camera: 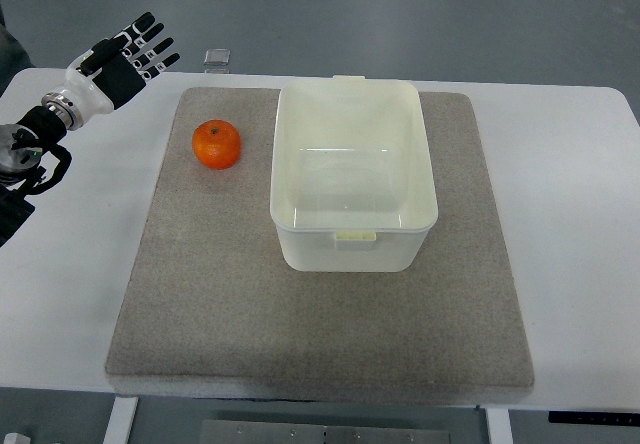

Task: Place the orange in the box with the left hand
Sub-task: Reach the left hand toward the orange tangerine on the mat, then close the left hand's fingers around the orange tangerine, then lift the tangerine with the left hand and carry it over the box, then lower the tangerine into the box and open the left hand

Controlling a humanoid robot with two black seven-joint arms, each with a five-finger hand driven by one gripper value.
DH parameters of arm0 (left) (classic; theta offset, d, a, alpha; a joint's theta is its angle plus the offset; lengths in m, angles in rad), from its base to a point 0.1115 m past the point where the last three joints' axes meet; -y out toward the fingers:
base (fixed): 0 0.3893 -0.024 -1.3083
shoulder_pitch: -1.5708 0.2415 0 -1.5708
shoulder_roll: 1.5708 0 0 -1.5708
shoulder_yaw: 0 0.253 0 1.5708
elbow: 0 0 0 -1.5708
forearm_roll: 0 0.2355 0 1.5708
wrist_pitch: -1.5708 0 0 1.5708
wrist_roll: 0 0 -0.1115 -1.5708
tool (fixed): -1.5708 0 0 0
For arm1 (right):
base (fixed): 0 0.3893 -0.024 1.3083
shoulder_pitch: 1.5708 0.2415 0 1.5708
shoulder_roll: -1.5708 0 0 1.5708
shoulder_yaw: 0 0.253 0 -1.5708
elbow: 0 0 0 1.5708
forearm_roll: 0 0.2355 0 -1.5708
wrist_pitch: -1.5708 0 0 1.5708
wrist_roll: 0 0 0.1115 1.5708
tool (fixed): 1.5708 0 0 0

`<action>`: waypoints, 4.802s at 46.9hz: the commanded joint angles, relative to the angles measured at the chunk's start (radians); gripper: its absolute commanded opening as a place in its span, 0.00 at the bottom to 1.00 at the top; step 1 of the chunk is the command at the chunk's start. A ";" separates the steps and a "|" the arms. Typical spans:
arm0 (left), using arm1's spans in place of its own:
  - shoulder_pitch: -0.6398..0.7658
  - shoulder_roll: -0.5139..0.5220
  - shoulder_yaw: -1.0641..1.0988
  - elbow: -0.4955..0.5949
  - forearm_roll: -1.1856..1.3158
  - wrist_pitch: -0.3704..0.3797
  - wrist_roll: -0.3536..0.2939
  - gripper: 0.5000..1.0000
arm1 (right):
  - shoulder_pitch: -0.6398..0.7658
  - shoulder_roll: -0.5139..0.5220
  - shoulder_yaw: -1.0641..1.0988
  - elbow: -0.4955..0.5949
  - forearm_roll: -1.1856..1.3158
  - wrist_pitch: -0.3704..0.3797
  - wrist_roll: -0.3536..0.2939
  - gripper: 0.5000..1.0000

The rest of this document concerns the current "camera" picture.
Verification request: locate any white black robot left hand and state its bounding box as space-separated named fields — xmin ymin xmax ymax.
xmin=68 ymin=12 xmax=180 ymax=112

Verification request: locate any orange fruit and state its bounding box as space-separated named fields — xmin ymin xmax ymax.
xmin=191 ymin=120 xmax=242 ymax=170

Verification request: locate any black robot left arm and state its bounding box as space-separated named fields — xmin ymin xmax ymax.
xmin=1 ymin=92 xmax=97 ymax=244

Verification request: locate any white plastic box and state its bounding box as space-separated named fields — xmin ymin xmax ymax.
xmin=270 ymin=76 xmax=438 ymax=272

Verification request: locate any small clear square object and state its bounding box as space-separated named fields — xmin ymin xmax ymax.
xmin=203 ymin=48 xmax=231 ymax=67

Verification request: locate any beige felt mat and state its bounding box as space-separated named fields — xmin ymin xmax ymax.
xmin=105 ymin=88 xmax=534 ymax=404

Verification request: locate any white table leg left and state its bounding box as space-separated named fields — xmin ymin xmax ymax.
xmin=103 ymin=397 xmax=139 ymax=444

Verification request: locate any white table leg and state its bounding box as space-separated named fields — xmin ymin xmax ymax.
xmin=485 ymin=408 xmax=514 ymax=444
xmin=103 ymin=397 xmax=139 ymax=444

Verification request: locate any white object bottom left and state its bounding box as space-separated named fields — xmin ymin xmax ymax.
xmin=3 ymin=432 xmax=31 ymax=444

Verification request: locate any white table leg right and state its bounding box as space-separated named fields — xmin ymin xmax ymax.
xmin=485 ymin=408 xmax=514 ymax=444

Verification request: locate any black table control panel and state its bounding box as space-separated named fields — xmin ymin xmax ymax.
xmin=548 ymin=411 xmax=640 ymax=427

